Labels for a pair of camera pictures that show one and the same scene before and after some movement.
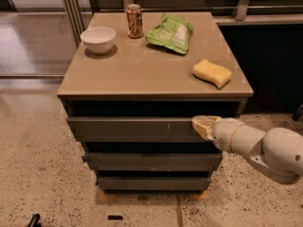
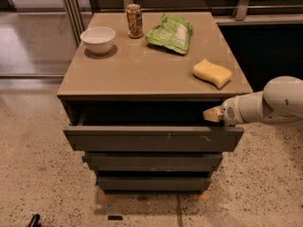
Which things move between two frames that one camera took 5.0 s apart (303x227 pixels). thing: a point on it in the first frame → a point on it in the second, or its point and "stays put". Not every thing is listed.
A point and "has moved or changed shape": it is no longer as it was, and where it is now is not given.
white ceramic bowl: (98, 40) stays put
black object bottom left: (34, 221) stays put
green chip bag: (173, 34) stays put
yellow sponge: (215, 75) stays put
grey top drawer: (135, 130) has moved or changed shape
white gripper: (222, 134) → (229, 112)
